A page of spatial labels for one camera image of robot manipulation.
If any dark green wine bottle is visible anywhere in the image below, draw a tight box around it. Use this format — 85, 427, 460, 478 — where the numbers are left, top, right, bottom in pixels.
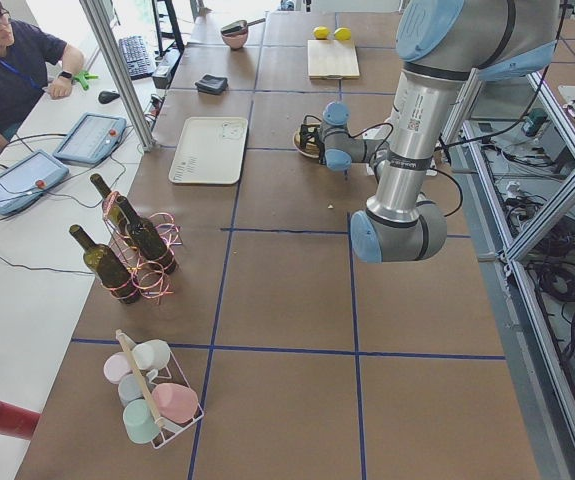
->
69, 224, 141, 304

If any wooden cutting board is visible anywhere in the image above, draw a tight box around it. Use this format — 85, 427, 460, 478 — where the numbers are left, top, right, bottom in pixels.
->
307, 40, 360, 79

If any blue teach pendant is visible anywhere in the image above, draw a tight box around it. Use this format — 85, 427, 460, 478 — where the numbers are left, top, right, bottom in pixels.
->
0, 150, 69, 216
53, 113, 127, 166

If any white bear tray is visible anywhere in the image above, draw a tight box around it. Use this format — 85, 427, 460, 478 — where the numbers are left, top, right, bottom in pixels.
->
168, 117, 248, 185

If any grey cup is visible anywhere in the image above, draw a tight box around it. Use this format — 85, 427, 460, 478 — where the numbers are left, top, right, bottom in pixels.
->
118, 373, 144, 407

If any pink cup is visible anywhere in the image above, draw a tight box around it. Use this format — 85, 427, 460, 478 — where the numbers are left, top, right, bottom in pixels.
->
152, 383, 198, 424

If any black computer mouse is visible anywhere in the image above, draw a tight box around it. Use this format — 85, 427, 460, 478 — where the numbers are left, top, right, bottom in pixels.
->
97, 90, 120, 105

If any whole yellow lemon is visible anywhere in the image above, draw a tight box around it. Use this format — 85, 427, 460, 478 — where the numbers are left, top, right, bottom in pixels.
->
313, 26, 330, 40

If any metal scoop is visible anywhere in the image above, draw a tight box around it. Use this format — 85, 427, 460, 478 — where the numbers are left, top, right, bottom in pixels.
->
220, 18, 266, 36

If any folded grey cloth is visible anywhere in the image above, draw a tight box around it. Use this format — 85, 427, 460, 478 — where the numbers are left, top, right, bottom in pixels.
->
195, 74, 228, 95

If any green clamp tool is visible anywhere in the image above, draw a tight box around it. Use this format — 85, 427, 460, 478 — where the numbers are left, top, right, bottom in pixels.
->
73, 70, 98, 91

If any yellow lemon half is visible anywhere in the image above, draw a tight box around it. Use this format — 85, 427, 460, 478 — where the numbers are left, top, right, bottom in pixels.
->
334, 27, 352, 41

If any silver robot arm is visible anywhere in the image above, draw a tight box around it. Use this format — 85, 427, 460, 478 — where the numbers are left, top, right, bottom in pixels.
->
318, 0, 559, 263

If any mint green cup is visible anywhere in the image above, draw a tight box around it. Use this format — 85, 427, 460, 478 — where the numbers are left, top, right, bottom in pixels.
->
122, 399, 161, 444

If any person in dark shirt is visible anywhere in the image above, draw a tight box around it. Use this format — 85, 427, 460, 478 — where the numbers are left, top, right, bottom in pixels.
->
0, 2, 84, 151

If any black keyboard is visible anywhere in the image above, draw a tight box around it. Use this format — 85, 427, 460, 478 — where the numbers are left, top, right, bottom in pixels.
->
118, 35, 156, 80

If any pink bowl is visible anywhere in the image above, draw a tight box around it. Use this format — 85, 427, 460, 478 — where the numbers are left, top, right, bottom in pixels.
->
221, 28, 248, 50

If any white cup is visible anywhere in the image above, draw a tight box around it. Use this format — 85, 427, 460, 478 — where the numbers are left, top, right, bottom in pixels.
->
131, 339, 171, 370

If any far blue teach pendant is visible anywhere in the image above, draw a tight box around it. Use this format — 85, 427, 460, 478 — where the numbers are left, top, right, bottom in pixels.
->
53, 113, 127, 166

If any lilac cup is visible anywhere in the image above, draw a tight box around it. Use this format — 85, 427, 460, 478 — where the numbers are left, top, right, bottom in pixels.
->
103, 352, 132, 385

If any aluminium frame post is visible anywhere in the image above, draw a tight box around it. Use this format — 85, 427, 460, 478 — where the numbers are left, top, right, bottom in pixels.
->
79, 0, 155, 152

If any black computer box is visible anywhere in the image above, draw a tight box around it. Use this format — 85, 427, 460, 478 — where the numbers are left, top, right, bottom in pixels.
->
151, 49, 181, 90

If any copper wire bottle rack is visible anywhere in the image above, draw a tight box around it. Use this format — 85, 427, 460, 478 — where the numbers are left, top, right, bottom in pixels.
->
103, 211, 181, 303

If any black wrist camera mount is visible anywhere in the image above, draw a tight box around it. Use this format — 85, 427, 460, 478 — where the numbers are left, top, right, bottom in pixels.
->
296, 114, 321, 158

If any red cylinder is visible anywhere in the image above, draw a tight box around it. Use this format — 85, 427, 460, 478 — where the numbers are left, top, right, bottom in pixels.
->
0, 400, 41, 440

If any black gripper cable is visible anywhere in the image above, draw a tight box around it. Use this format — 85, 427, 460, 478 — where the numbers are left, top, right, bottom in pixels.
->
300, 113, 464, 218

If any near blue teach pendant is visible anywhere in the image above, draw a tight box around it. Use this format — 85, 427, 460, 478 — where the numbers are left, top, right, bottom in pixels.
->
0, 150, 69, 216

